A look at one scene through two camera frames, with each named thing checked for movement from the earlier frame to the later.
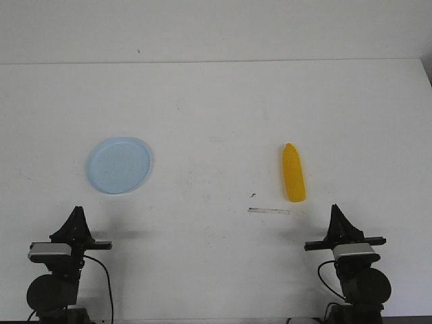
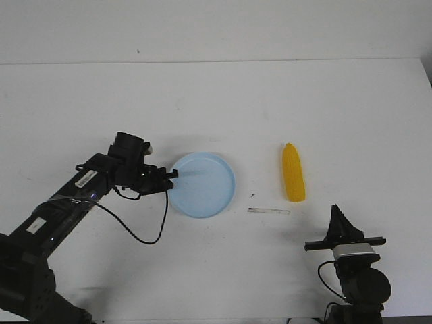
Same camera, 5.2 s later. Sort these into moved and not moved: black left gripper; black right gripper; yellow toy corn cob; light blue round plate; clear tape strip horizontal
Moved: black left gripper; light blue round plate
Not moved: clear tape strip horizontal; yellow toy corn cob; black right gripper
